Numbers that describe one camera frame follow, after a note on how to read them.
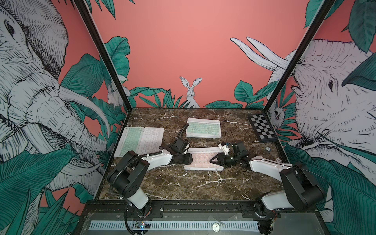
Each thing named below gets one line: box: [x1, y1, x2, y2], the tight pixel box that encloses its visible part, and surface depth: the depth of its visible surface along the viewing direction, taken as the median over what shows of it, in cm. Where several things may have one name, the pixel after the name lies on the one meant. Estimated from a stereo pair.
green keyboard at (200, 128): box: [186, 117, 222, 138], surface depth 106 cm
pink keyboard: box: [184, 146, 224, 171], surface depth 90 cm
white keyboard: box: [136, 127, 165, 156], surface depth 103 cm
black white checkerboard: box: [248, 113, 279, 142], surface depth 106 cm
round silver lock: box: [211, 222, 221, 234], surface depth 71 cm
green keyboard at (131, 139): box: [113, 126, 145, 158], surface depth 103 cm
